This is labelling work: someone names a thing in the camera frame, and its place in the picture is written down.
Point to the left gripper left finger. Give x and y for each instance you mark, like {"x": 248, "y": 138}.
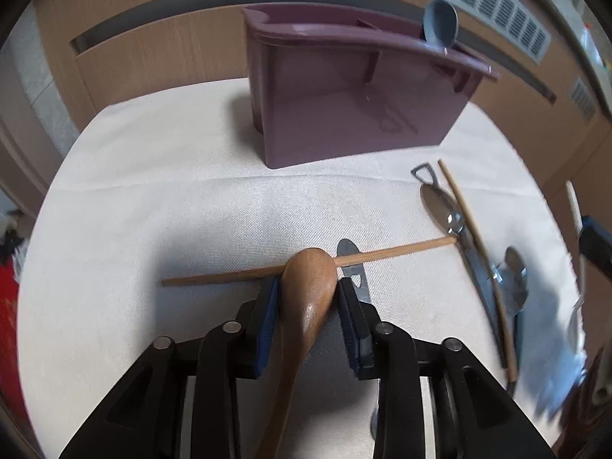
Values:
{"x": 141, "y": 416}

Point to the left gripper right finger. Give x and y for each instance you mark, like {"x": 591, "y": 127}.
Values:
{"x": 473, "y": 415}

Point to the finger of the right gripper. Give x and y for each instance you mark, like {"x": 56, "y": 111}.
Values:
{"x": 595, "y": 244}

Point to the black handled metal spoon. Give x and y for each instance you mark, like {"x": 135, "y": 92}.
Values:
{"x": 518, "y": 294}

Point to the wooden chopstick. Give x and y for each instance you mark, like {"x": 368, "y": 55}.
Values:
{"x": 503, "y": 327}
{"x": 275, "y": 270}

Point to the shovel handle metal spoon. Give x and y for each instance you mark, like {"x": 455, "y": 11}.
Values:
{"x": 445, "y": 212}

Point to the brown wooden spoon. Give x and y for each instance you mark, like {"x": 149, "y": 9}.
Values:
{"x": 308, "y": 283}

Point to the small grey vent grille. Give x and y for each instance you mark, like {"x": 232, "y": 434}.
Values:
{"x": 582, "y": 99}

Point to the cream tablecloth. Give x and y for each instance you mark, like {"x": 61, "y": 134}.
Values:
{"x": 173, "y": 184}

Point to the purple plastic utensil caddy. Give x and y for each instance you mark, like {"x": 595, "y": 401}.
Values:
{"x": 328, "y": 81}

